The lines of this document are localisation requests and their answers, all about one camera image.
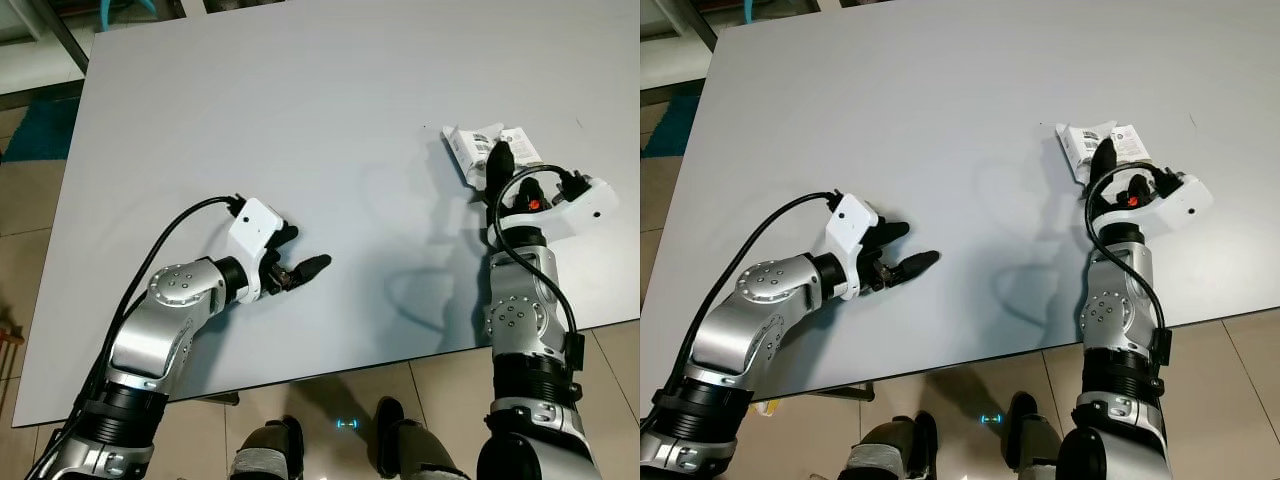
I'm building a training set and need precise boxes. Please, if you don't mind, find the red orange object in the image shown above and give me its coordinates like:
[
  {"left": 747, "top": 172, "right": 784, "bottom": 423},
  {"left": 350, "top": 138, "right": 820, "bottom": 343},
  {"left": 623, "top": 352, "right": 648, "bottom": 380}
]
[{"left": 0, "top": 318, "right": 26, "bottom": 376}]

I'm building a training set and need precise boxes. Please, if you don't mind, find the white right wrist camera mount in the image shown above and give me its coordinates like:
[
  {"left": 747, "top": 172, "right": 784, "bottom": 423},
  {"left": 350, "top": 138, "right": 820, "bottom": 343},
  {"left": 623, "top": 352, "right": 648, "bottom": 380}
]
[
  {"left": 1090, "top": 172, "right": 1216, "bottom": 241},
  {"left": 497, "top": 175, "right": 620, "bottom": 246}
]

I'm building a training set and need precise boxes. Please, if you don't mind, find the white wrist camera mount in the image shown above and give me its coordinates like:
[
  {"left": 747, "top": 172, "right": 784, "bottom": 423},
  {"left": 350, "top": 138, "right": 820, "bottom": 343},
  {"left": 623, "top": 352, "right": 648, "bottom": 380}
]
[
  {"left": 822, "top": 193, "right": 881, "bottom": 301},
  {"left": 226, "top": 197, "right": 287, "bottom": 303},
  {"left": 497, "top": 175, "right": 620, "bottom": 246},
  {"left": 1090, "top": 172, "right": 1216, "bottom": 241}
]

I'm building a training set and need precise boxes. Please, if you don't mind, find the robot leg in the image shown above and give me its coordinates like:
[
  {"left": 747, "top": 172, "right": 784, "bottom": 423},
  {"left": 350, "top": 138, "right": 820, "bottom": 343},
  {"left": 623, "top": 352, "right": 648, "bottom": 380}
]
[
  {"left": 845, "top": 412, "right": 941, "bottom": 480},
  {"left": 1005, "top": 392, "right": 1076, "bottom": 480},
  {"left": 228, "top": 415, "right": 306, "bottom": 480},
  {"left": 375, "top": 397, "right": 471, "bottom": 480}
]

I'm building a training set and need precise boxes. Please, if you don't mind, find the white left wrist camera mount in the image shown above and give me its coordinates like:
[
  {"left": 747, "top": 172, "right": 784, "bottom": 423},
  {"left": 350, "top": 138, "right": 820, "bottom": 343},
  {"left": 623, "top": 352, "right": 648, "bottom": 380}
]
[
  {"left": 226, "top": 197, "right": 287, "bottom": 303},
  {"left": 822, "top": 193, "right": 881, "bottom": 301}
]

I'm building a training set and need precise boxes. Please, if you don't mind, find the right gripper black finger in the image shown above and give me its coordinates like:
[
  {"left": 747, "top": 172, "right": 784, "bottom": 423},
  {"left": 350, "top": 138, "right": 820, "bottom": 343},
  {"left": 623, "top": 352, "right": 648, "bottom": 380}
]
[
  {"left": 1090, "top": 138, "right": 1119, "bottom": 187},
  {"left": 486, "top": 140, "right": 517, "bottom": 191}
]

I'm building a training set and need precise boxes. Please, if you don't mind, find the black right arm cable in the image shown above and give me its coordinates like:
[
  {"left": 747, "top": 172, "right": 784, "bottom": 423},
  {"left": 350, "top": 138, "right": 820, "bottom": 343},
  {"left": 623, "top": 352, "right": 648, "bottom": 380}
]
[
  {"left": 490, "top": 165, "right": 586, "bottom": 376},
  {"left": 1085, "top": 163, "right": 1173, "bottom": 371}
]

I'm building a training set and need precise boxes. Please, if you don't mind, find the dark slanted metal bar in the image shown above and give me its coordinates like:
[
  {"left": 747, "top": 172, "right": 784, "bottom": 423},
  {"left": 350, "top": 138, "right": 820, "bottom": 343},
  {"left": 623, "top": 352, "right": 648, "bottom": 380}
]
[
  {"left": 25, "top": 0, "right": 91, "bottom": 74},
  {"left": 655, "top": 0, "right": 719, "bottom": 53}
]

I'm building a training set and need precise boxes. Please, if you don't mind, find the blue floor mat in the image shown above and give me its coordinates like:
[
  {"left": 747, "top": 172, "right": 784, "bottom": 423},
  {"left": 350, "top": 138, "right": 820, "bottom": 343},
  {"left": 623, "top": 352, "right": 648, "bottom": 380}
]
[
  {"left": 0, "top": 95, "right": 81, "bottom": 166},
  {"left": 640, "top": 92, "right": 706, "bottom": 159}
]

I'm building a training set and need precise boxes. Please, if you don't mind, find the robot left leg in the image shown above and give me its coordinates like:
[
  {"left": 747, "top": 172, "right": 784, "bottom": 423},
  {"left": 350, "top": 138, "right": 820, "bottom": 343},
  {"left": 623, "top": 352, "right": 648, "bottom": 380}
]
[
  {"left": 845, "top": 412, "right": 941, "bottom": 480},
  {"left": 228, "top": 415, "right": 306, "bottom": 480}
]

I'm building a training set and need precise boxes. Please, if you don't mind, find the white printed packet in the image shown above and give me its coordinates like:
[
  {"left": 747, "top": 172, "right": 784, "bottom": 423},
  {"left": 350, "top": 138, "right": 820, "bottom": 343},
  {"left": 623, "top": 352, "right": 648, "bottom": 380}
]
[
  {"left": 442, "top": 122, "right": 546, "bottom": 189},
  {"left": 1056, "top": 120, "right": 1151, "bottom": 186}
]

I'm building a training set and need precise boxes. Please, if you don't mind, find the robot right leg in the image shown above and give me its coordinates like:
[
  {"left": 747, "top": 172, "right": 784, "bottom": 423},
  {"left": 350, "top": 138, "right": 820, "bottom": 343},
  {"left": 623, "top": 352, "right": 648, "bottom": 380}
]
[
  {"left": 1005, "top": 392, "right": 1076, "bottom": 480},
  {"left": 375, "top": 397, "right": 471, "bottom": 480}
]

